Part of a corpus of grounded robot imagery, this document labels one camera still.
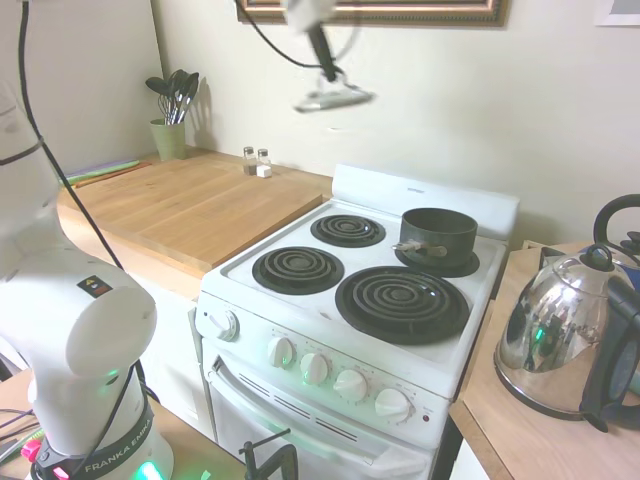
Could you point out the pink plastic connector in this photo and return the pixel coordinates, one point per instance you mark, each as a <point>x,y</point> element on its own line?
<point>30,451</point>

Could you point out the black cooking spoon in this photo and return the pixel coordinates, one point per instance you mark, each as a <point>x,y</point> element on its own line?
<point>155,87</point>

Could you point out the glass pepper shaker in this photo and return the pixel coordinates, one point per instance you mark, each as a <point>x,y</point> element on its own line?
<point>248,162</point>

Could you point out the black slotted spoon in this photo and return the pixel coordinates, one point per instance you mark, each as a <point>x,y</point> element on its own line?
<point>191,82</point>

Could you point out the black ladle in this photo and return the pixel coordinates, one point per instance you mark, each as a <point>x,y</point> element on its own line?
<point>177,85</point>

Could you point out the red orange flat mat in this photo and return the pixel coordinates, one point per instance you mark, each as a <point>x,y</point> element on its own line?
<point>112,175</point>

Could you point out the gold framed painting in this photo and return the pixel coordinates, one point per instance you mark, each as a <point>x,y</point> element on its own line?
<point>400,12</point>

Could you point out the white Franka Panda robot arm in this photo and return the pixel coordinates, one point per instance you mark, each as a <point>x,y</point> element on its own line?
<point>75,310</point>

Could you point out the shiny steel kettle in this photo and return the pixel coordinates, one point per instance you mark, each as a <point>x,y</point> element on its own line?
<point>560,325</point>

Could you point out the small black coil burner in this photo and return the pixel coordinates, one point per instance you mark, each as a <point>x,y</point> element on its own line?
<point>347,230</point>
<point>465,265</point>
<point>297,270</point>

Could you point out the glass and steel pot lid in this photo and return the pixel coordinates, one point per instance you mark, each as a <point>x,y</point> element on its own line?
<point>335,99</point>

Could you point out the large black coil burner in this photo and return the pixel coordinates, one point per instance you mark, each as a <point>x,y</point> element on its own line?
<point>402,305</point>

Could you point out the white electric stove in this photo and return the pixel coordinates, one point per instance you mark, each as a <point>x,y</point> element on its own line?
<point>350,350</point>

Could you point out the large wooden butcher block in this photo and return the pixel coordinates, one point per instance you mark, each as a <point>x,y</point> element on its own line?
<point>190,210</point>

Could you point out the green utensil holder cup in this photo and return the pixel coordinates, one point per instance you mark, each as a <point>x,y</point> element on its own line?
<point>169,140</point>

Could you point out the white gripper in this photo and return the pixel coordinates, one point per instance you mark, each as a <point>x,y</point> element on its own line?
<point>307,12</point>

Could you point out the glass salt shaker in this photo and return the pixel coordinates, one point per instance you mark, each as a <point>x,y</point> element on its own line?
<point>263,165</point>

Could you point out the dark grey saucepan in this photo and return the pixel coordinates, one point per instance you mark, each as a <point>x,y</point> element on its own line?
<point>440,232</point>

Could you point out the large white timer knob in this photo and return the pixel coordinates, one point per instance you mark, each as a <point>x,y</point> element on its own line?
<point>218,325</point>

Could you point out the white stove knob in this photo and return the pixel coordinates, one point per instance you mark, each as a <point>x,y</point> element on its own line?
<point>314,368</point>
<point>280,350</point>
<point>393,403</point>
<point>350,385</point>

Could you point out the green flat mat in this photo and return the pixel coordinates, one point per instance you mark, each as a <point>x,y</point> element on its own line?
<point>100,169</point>

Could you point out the black metal clamp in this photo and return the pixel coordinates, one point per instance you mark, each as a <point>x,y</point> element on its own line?
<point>270,455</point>

